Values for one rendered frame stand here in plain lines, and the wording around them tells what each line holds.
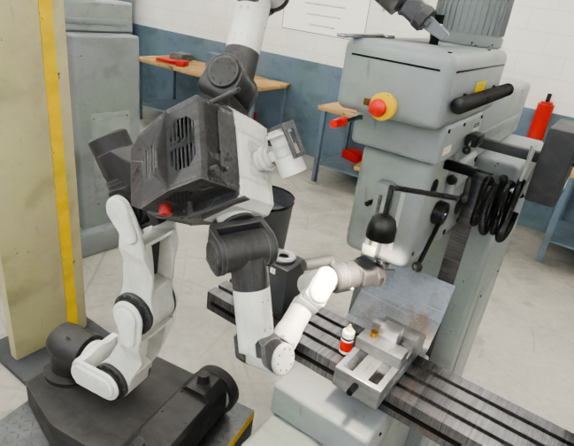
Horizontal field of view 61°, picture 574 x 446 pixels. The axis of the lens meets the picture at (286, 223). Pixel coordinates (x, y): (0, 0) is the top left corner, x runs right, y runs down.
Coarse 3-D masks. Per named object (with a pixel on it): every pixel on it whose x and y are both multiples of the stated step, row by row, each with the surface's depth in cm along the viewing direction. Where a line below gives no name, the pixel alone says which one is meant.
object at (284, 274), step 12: (288, 252) 174; (276, 264) 168; (288, 264) 168; (300, 264) 171; (276, 276) 168; (288, 276) 166; (276, 288) 170; (288, 288) 170; (276, 300) 171; (288, 300) 173; (276, 312) 173
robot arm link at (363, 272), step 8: (344, 264) 138; (352, 264) 139; (360, 264) 143; (368, 264) 144; (352, 272) 137; (360, 272) 140; (368, 272) 140; (376, 272) 141; (384, 272) 141; (352, 280) 137; (360, 280) 138; (368, 280) 140; (376, 280) 141; (384, 280) 141; (352, 288) 138
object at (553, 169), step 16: (560, 128) 128; (544, 144) 130; (560, 144) 128; (544, 160) 131; (560, 160) 129; (544, 176) 132; (560, 176) 130; (528, 192) 136; (544, 192) 133; (560, 192) 133
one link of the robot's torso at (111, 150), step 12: (120, 132) 134; (96, 144) 133; (108, 144) 132; (120, 144) 134; (132, 144) 137; (96, 156) 134; (108, 156) 131; (120, 156) 130; (108, 168) 133; (120, 168) 131; (108, 180) 136; (120, 180) 132
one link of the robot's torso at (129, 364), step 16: (128, 304) 145; (176, 304) 162; (128, 320) 146; (128, 336) 148; (144, 336) 153; (160, 336) 164; (112, 352) 163; (128, 352) 156; (144, 352) 155; (112, 368) 164; (128, 368) 162; (144, 368) 168; (128, 384) 165
